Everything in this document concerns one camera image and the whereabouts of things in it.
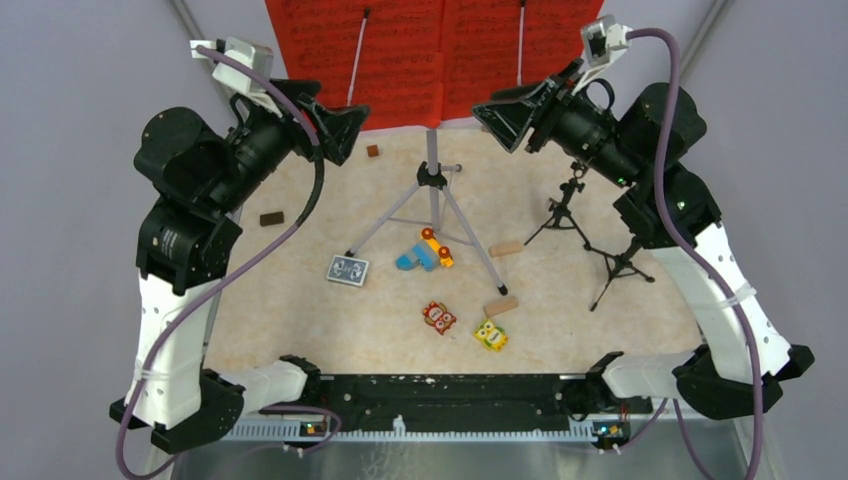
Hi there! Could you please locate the white music stand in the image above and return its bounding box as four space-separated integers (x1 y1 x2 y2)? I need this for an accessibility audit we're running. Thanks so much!
344 7 528 297

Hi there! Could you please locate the wooden block lower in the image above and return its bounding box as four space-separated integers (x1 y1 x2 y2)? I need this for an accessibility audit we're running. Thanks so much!
483 296 519 318

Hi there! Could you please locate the yellow owl toy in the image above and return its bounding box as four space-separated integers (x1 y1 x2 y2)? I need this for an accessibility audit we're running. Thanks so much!
473 318 509 352

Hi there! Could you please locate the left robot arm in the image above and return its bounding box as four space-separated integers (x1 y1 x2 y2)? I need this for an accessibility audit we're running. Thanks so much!
110 79 371 454

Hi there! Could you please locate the black microphone tripod stand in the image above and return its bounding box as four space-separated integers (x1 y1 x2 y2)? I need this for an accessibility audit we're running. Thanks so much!
523 161 592 251

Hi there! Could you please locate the blue microphone with tripod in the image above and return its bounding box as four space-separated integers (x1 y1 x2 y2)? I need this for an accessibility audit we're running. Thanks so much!
584 237 656 312

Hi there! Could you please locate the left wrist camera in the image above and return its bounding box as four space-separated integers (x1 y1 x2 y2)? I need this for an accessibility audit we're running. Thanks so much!
189 37 273 96

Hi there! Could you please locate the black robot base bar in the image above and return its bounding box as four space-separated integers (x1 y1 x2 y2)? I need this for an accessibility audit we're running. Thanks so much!
291 359 654 434

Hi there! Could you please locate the toy brick car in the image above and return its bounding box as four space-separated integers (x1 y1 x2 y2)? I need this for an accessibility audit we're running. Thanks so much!
395 227 454 271

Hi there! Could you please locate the wooden block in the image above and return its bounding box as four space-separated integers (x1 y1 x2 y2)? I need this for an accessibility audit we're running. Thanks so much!
488 240 524 258
483 296 519 318

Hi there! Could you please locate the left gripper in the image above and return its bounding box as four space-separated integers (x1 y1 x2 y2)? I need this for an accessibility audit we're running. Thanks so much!
205 76 371 214

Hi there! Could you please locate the blue playing card deck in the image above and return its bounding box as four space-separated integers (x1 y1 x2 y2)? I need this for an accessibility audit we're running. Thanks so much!
325 255 370 287

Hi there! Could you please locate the dark brown block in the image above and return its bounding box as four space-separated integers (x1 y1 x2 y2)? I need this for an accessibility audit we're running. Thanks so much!
259 211 286 227

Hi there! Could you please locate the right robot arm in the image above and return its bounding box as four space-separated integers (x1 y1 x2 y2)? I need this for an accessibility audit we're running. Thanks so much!
471 62 815 420

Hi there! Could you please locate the red owl toy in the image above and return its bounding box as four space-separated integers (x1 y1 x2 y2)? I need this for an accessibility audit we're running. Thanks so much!
422 301 457 335

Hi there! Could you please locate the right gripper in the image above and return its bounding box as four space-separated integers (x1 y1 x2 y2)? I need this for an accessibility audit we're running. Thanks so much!
469 58 643 190

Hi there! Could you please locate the red sheet music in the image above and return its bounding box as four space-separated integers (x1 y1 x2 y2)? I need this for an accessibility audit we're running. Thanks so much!
264 0 446 132
441 0 602 120

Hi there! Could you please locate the wooden block upper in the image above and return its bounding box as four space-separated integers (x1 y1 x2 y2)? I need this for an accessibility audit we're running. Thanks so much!
488 240 524 258

